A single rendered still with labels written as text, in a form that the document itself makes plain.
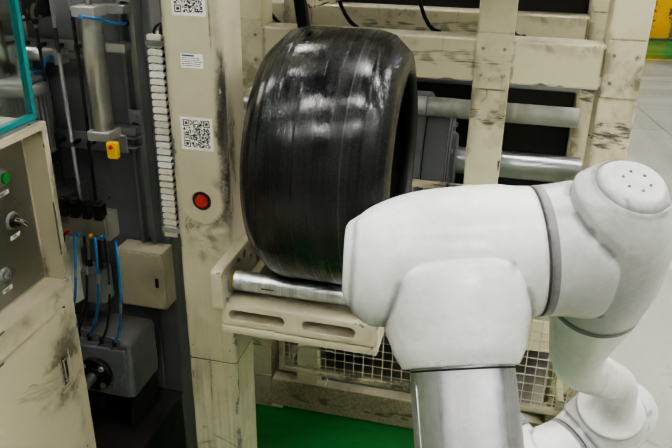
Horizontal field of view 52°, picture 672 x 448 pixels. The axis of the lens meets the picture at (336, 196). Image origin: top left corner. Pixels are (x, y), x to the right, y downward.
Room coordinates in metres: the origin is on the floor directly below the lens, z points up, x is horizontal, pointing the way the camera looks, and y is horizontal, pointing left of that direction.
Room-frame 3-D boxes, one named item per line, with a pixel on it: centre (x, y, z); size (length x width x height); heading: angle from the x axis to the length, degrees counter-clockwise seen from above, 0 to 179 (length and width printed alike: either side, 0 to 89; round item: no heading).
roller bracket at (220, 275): (1.50, 0.21, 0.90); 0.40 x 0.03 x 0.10; 166
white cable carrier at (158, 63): (1.49, 0.38, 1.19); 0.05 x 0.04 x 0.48; 166
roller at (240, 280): (1.33, 0.07, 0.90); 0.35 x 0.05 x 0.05; 76
